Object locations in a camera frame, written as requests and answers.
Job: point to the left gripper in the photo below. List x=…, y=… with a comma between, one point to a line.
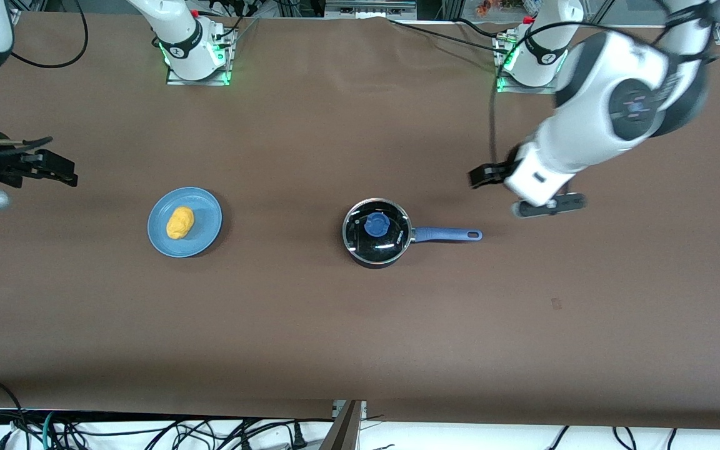
x=490, y=174

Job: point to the glass lid with blue knob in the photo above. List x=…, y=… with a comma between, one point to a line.
x=375, y=225

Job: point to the yellow potato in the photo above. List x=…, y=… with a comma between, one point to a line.
x=180, y=223

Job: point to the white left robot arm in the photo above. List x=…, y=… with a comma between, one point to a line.
x=597, y=94

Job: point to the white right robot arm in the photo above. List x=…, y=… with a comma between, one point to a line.
x=179, y=31

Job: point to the blue plate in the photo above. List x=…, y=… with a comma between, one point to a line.
x=204, y=228

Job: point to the orange background object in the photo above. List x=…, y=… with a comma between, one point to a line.
x=484, y=7

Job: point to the black power plug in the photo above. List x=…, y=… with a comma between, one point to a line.
x=299, y=437

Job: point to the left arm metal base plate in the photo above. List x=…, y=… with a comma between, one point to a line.
x=510, y=87

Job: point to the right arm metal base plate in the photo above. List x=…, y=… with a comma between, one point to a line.
x=210, y=80

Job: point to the aluminium rail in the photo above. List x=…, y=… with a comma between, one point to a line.
x=366, y=7

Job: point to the aluminium frame post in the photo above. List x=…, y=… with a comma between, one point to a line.
x=347, y=431

